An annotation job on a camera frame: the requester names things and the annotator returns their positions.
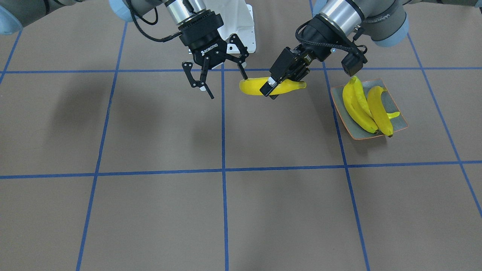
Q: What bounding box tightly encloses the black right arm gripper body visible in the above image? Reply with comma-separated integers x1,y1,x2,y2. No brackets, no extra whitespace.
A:
178,11,227,69

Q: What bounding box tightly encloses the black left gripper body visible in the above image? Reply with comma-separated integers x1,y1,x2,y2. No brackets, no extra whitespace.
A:
270,15,368,82

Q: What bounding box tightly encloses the yellow banana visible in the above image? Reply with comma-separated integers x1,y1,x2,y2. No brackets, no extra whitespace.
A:
239,77,307,96
387,111,400,120
367,86,393,137
342,76,378,134

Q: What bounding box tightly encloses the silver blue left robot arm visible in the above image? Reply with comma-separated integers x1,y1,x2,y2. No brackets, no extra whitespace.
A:
258,0,417,99

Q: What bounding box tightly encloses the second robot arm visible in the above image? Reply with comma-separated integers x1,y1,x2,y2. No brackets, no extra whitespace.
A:
1,0,250,99

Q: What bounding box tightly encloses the grey square plate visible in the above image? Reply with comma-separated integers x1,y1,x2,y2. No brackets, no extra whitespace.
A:
330,79,408,140

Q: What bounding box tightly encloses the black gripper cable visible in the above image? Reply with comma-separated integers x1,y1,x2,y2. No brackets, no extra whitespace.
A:
295,21,368,55

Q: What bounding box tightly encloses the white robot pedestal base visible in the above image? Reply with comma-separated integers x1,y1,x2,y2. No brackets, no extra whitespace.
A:
215,0,256,53

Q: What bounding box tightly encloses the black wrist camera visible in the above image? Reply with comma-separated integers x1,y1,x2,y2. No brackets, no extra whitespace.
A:
341,52,368,77

